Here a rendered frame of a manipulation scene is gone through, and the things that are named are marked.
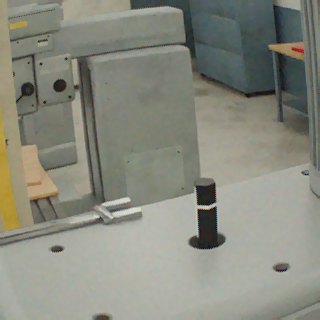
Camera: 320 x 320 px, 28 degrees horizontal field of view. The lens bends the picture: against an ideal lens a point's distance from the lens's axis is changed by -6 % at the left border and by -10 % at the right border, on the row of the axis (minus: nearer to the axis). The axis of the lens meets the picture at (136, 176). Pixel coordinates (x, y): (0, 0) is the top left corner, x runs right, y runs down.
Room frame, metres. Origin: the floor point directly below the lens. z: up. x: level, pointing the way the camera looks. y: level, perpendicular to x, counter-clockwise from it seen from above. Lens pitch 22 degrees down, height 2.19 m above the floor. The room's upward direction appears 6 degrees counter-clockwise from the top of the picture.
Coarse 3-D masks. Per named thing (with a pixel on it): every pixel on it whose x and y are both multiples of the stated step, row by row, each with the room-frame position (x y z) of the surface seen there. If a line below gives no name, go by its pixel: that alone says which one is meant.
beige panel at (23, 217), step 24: (0, 0) 2.23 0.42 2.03; (0, 24) 2.23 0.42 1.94; (0, 48) 2.23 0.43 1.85; (0, 72) 2.23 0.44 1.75; (0, 96) 2.22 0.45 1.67; (0, 120) 2.22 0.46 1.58; (0, 144) 2.21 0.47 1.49; (0, 168) 2.21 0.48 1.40; (0, 192) 2.20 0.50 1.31; (24, 192) 2.24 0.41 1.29; (0, 216) 2.20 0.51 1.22; (24, 216) 2.23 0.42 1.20
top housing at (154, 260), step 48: (240, 192) 0.68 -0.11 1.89; (288, 192) 0.67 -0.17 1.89; (48, 240) 0.61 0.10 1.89; (96, 240) 0.60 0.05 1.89; (144, 240) 0.59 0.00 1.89; (192, 240) 0.59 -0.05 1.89; (240, 240) 0.57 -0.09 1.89; (288, 240) 0.55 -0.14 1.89; (0, 288) 0.52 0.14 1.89; (48, 288) 0.51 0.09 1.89; (96, 288) 0.51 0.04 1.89; (144, 288) 0.50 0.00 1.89; (192, 288) 0.49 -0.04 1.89; (240, 288) 0.48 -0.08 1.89; (288, 288) 0.47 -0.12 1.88
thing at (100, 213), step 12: (108, 204) 0.67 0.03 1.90; (120, 204) 0.67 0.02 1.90; (72, 216) 0.65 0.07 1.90; (84, 216) 0.65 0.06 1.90; (96, 216) 0.65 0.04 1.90; (108, 216) 0.64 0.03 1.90; (120, 216) 0.64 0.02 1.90; (132, 216) 0.65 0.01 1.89; (24, 228) 0.63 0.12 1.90; (36, 228) 0.63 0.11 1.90; (48, 228) 0.63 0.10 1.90; (60, 228) 0.63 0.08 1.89; (72, 228) 0.63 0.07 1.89; (0, 240) 0.61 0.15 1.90; (12, 240) 0.61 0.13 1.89
